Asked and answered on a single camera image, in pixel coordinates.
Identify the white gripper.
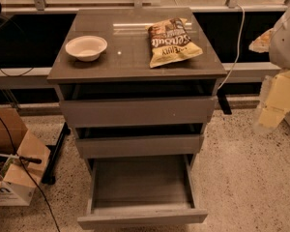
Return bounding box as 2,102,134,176
248,29,290,134

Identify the brown chip bag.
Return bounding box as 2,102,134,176
146,17,203,69

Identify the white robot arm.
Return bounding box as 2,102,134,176
249,6,290,133

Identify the grey middle drawer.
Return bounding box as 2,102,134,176
76,124,204,159

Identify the grey top drawer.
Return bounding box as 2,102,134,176
58,80,218,129

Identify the grey drawer cabinet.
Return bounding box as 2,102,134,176
47,8,226,144

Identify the grey open bottom drawer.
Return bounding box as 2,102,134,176
77,155,208,230

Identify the white paper bowl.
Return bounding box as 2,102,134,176
65,36,107,62

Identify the black metal stand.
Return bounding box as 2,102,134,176
42,123,71,185

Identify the open cardboard box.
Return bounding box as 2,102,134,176
0,108,50,206

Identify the white cable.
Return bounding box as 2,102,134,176
217,4,246,91

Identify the black handled tool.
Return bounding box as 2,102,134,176
0,153,42,164

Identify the black cable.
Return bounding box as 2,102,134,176
0,108,62,232

